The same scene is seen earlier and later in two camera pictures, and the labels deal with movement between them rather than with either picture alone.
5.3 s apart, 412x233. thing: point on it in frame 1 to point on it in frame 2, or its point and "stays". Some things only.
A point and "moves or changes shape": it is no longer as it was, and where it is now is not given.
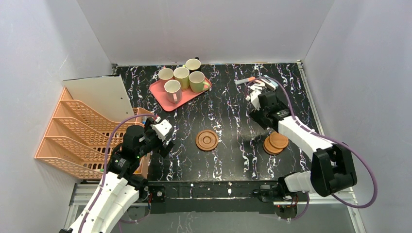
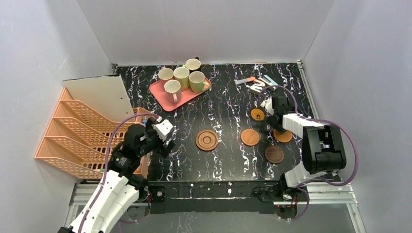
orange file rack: x=76 y=139 stays
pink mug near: x=165 y=73 stays
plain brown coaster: x=278 y=140 to x=249 y=137
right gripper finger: x=260 y=119 to x=278 y=127
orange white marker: x=242 y=80 stays
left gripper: x=163 y=145 stays
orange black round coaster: x=270 y=149 moves or changes shape
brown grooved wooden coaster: x=206 y=140 stays
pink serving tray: x=157 y=89 stays
